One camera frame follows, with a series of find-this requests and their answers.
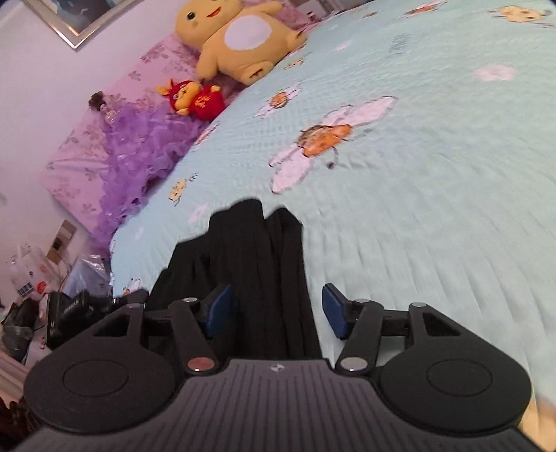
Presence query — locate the bee print quilted bedspread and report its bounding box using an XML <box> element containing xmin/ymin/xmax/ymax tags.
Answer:
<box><xmin>108</xmin><ymin>0</ymin><xmax>556</xmax><ymax>435</ymax></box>

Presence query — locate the yellow plush toy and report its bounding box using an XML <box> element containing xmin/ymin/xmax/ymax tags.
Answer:
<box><xmin>175</xmin><ymin>0</ymin><xmax>308</xmax><ymax>86</ymax></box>

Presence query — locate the black plastic bag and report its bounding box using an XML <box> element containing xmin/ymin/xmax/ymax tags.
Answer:
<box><xmin>0</xmin><ymin>300</ymin><xmax>42</xmax><ymax>361</ymax></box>

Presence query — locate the pink floral pillow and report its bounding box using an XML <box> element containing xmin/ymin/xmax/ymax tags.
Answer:
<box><xmin>41</xmin><ymin>0</ymin><xmax>322</xmax><ymax>227</ymax></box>

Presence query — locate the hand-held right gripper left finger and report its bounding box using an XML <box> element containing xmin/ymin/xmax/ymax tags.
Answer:
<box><xmin>93</xmin><ymin>284</ymin><xmax>237</xmax><ymax>377</ymax></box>

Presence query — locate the white plastic bag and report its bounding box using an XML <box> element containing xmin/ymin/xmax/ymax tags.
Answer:
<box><xmin>4</xmin><ymin>243</ymin><xmax>57</xmax><ymax>300</ymax></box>

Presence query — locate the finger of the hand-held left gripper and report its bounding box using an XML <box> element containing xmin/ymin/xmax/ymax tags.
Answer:
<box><xmin>114</xmin><ymin>289</ymin><xmax>149</xmax><ymax>306</ymax></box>

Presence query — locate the framed wall picture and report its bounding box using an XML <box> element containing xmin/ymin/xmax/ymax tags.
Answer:
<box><xmin>22</xmin><ymin>0</ymin><xmax>144</xmax><ymax>50</ymax></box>

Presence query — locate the clear plastic bag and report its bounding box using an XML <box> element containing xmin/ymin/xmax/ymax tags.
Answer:
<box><xmin>65</xmin><ymin>256</ymin><xmax>114</xmax><ymax>296</ymax></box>

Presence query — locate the black long-sleeved shirt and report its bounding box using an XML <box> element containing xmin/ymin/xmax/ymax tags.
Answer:
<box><xmin>148</xmin><ymin>197</ymin><xmax>324</xmax><ymax>361</ymax></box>

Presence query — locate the red plush toy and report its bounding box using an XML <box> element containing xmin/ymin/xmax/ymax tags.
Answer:
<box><xmin>156</xmin><ymin>79</ymin><xmax>226</xmax><ymax>121</ymax></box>

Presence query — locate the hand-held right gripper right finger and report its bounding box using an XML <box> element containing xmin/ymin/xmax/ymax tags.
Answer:
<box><xmin>321</xmin><ymin>283</ymin><xmax>463</xmax><ymax>374</ymax></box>

